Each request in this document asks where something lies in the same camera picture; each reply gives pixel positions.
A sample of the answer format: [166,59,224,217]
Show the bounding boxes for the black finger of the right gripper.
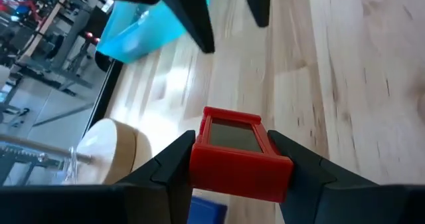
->
[241,0,272,28]
[106,0,216,55]

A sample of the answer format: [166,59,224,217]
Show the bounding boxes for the wooden workbench blue legs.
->
[18,0,79,64]

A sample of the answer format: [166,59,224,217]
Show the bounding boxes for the blue rectangular box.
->
[187,195,228,224]

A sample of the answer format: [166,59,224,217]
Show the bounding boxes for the teal translucent plastic bin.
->
[96,0,214,64]

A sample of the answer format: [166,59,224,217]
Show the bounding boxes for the black arched handle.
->
[94,49,124,74]

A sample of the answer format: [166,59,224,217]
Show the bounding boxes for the white shade wooden base lamp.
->
[0,117,139,185]

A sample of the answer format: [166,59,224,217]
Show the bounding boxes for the black aluminium rig frame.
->
[81,59,124,138]

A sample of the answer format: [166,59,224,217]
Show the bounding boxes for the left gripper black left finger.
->
[0,129,197,224]

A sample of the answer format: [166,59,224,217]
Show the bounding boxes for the red rectangular plastic case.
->
[189,106,296,204]

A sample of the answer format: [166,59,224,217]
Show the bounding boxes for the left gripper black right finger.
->
[267,130,425,224]

